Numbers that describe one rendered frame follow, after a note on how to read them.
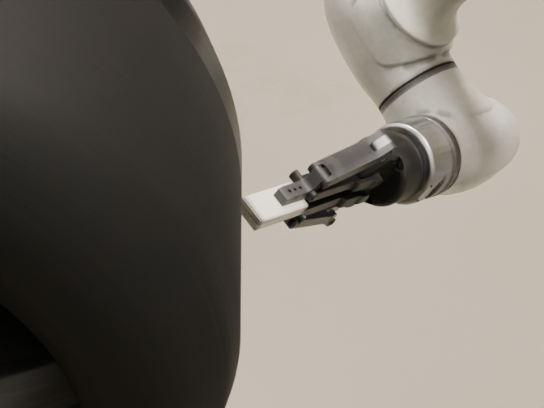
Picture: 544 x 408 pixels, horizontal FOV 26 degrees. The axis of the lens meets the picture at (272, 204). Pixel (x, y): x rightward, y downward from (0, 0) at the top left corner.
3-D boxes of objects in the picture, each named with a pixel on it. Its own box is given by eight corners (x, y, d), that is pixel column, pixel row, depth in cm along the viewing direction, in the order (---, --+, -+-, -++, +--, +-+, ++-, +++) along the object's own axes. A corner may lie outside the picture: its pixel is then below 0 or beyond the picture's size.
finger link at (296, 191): (316, 196, 113) (332, 176, 111) (282, 206, 109) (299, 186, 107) (306, 184, 113) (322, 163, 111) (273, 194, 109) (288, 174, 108)
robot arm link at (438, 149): (427, 213, 130) (397, 224, 126) (376, 151, 133) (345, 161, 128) (476, 159, 125) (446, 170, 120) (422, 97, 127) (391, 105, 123)
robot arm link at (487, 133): (417, 219, 131) (356, 121, 134) (486, 191, 143) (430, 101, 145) (485, 171, 124) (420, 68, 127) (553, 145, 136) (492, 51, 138)
